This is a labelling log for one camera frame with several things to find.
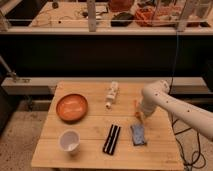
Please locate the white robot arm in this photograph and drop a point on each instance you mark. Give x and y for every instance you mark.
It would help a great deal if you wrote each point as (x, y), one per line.
(156, 95)

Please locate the orange ceramic bowl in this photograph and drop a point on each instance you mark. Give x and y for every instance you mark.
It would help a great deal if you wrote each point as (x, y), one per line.
(72, 107)

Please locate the dark bowl on shelf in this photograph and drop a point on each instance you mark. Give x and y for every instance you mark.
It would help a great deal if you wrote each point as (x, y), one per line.
(122, 19)

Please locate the black rectangular case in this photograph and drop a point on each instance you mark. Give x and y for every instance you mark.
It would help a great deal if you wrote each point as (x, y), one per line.
(111, 141)

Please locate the white plastic cup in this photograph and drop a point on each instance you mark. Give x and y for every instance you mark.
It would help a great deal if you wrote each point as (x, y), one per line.
(69, 141)

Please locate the orange crate on shelf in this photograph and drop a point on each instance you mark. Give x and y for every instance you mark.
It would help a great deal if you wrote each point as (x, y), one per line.
(153, 17)

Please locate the metal clamp on rail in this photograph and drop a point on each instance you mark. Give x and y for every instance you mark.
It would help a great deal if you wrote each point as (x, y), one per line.
(12, 74)

